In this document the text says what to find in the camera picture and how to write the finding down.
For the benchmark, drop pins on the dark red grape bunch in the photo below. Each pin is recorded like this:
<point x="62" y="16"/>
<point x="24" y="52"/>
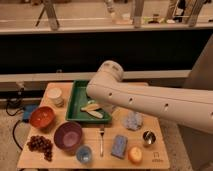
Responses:
<point x="42" y="145"/>

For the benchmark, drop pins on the gray robot base column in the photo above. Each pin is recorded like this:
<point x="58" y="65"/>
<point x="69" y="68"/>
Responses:
<point x="199" y="145"/>

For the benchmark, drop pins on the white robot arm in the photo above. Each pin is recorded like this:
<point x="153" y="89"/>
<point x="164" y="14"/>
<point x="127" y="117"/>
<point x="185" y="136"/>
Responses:
<point x="188" y="107"/>

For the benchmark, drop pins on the purple bowl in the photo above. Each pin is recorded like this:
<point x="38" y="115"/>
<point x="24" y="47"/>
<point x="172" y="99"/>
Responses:
<point x="68" y="136"/>

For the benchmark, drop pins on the orange bowl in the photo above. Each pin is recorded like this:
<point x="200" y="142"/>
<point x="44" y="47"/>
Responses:
<point x="42" y="117"/>

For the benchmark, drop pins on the yellow banana peel upper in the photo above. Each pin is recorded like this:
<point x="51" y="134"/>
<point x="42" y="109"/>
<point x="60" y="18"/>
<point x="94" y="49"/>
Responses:
<point x="91" y="107"/>

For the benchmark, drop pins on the yellow banana peel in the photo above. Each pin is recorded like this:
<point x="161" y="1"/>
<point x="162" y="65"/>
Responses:
<point x="91" y="107"/>
<point x="95" y="114"/>

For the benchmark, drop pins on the yellow banana peel lower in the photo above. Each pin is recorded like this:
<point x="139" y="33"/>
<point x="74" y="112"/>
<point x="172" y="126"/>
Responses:
<point x="95" y="114"/>

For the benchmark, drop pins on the green plastic tray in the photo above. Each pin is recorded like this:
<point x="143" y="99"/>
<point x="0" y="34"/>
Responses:
<point x="78" y="99"/>

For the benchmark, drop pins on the crumpled blue cloth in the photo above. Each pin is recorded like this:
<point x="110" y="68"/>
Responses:
<point x="133" y="121"/>

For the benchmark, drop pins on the silver fork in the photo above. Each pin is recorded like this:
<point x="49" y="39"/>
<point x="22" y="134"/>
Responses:
<point x="102" y="131"/>

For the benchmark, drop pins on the blue sponge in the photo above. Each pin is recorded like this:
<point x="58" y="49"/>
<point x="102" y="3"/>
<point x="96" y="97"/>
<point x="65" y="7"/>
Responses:
<point x="119" y="146"/>

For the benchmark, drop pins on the small metal cup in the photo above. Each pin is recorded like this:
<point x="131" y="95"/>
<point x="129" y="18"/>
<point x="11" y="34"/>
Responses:
<point x="149" y="138"/>

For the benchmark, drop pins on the small blue cup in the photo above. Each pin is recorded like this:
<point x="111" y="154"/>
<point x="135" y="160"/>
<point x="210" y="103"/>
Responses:
<point x="84" y="154"/>

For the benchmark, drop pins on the orange fruit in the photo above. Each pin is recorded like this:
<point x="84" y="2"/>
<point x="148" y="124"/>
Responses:
<point x="135" y="155"/>

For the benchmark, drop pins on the blue box beside table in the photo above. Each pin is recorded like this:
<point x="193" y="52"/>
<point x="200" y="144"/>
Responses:
<point x="28" y="109"/>

